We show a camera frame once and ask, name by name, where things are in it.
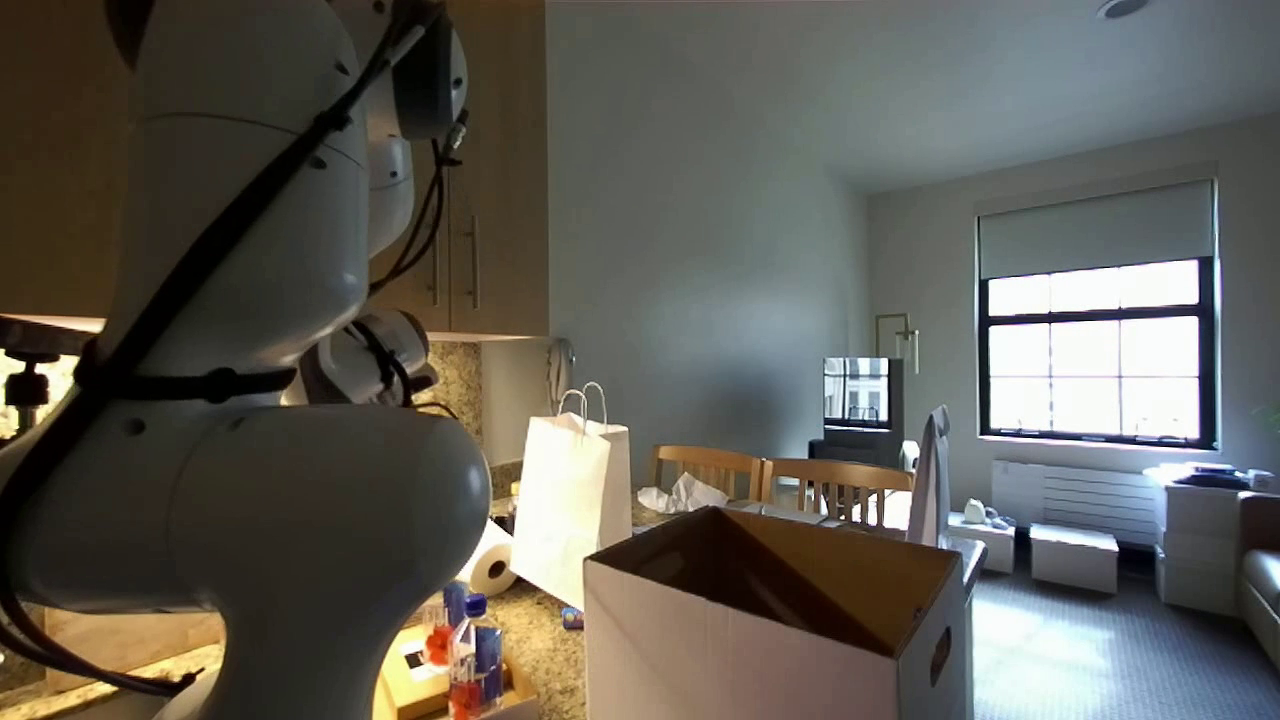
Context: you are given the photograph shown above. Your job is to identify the black framed window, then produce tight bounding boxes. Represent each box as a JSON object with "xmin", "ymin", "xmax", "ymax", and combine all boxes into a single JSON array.
[{"xmin": 976, "ymin": 257, "xmax": 1218, "ymax": 453}]

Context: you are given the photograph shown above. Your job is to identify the small tan box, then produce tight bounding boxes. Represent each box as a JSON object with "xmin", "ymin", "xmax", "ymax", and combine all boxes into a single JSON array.
[{"xmin": 377, "ymin": 627, "xmax": 454, "ymax": 720}]

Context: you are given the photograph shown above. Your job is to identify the black camera stand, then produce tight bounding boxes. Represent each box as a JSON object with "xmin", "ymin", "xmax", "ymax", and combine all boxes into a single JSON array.
[{"xmin": 0, "ymin": 317, "xmax": 94, "ymax": 444}]

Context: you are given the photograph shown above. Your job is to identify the white drawer cabinet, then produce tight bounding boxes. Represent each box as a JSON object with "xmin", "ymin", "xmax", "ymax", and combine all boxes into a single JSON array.
[{"xmin": 1150, "ymin": 469, "xmax": 1251, "ymax": 621}]

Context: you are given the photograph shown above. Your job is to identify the grey sofa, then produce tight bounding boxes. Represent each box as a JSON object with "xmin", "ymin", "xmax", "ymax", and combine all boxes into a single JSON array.
[{"xmin": 1236, "ymin": 493, "xmax": 1280, "ymax": 672}]

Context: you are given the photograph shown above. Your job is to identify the white paper shopping bag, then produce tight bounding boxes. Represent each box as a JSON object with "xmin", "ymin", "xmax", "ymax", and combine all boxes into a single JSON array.
[{"xmin": 511, "ymin": 378, "xmax": 637, "ymax": 618}]

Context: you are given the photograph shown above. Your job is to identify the white cardboard storage box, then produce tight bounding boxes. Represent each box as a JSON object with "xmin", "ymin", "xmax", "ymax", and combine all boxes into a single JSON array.
[{"xmin": 579, "ymin": 505, "xmax": 988, "ymax": 720}]

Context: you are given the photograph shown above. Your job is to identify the wooden dining chair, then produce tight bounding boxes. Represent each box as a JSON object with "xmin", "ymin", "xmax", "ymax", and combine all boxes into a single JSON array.
[
  {"xmin": 763, "ymin": 456, "xmax": 921, "ymax": 538},
  {"xmin": 652, "ymin": 440, "xmax": 770, "ymax": 511}
]

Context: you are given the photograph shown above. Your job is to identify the white hanging cloth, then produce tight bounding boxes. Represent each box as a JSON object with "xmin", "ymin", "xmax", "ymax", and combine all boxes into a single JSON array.
[{"xmin": 907, "ymin": 405, "xmax": 956, "ymax": 550}]

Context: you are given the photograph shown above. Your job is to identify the lit flat screen monitor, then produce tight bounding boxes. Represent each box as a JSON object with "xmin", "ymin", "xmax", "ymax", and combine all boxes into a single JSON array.
[{"xmin": 817, "ymin": 354, "xmax": 894, "ymax": 432}]

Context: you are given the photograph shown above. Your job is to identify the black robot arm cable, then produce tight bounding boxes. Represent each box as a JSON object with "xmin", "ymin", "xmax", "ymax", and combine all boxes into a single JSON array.
[{"xmin": 0, "ymin": 0, "xmax": 473, "ymax": 706}]

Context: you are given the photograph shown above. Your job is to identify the dark TV stand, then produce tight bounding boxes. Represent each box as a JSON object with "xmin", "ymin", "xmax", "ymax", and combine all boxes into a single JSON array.
[{"xmin": 804, "ymin": 424, "xmax": 913, "ymax": 473}]

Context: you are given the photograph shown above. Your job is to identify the white roller blind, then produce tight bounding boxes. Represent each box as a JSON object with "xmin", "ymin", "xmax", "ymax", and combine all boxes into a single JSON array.
[{"xmin": 970, "ymin": 177, "xmax": 1223, "ymax": 283}]

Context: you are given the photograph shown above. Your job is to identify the white storage cube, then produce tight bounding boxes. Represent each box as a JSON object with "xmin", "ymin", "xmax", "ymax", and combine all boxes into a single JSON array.
[
  {"xmin": 948, "ymin": 502, "xmax": 1020, "ymax": 580},
  {"xmin": 1028, "ymin": 519, "xmax": 1125, "ymax": 599}
]

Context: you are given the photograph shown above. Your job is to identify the crumpled white plastic bag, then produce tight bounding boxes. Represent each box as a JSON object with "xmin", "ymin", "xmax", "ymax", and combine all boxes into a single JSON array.
[{"xmin": 637, "ymin": 473, "xmax": 730, "ymax": 532}]

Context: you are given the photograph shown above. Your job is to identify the clear water bottle blue cap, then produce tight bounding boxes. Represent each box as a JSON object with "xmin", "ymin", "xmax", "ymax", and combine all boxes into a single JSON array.
[
  {"xmin": 444, "ymin": 593, "xmax": 515, "ymax": 720},
  {"xmin": 420, "ymin": 578, "xmax": 466, "ymax": 672}
]

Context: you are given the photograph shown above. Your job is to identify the white paper towel roll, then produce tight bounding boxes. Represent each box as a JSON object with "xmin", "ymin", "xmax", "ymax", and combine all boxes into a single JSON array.
[{"xmin": 454, "ymin": 518, "xmax": 518, "ymax": 599}]

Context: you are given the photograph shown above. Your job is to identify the white wall radiator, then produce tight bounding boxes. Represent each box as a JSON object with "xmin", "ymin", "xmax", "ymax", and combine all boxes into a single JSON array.
[{"xmin": 992, "ymin": 456, "xmax": 1175, "ymax": 550}]

